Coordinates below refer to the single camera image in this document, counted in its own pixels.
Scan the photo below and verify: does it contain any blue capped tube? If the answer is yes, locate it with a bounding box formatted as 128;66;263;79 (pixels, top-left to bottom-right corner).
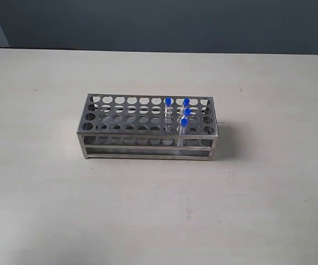
177;118;188;146
181;98;189;114
182;108;191;120
165;97;172;132

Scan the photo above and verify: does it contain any stainless steel test tube rack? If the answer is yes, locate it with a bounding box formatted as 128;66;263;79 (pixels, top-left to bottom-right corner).
77;93;219;161

